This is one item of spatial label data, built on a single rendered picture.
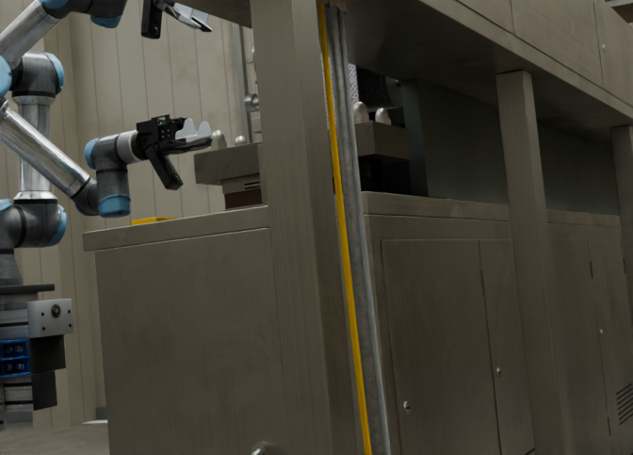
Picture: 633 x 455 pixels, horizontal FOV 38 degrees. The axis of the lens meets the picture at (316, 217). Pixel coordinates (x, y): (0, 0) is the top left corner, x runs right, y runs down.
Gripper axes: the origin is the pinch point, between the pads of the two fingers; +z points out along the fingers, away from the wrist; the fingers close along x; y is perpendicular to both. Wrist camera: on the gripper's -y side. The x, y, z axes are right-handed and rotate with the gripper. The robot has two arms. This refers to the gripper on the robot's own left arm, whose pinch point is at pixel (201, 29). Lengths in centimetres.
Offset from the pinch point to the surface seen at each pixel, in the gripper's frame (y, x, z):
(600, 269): -15, 133, 82
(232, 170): -14.7, -24.0, 40.9
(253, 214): -17, -30, 53
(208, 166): -17.0, -24.0, 35.6
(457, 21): 31, -34, 71
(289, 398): -14, -81, 98
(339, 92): 15, -60, 73
